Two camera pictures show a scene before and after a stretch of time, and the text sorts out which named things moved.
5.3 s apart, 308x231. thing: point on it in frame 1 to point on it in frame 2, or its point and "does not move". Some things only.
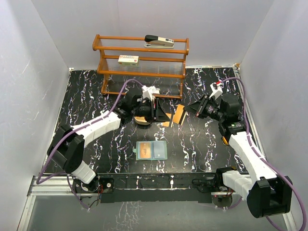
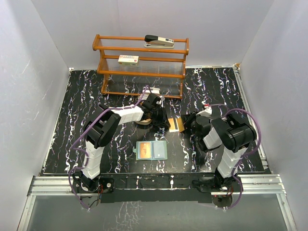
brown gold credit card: (179, 112) to (172, 128)
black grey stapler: (157, 42) does not move
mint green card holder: (153, 150) does not move
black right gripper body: (212, 110) to (190, 122)
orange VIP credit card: (145, 150) does not move
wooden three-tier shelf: (135, 65) does not move
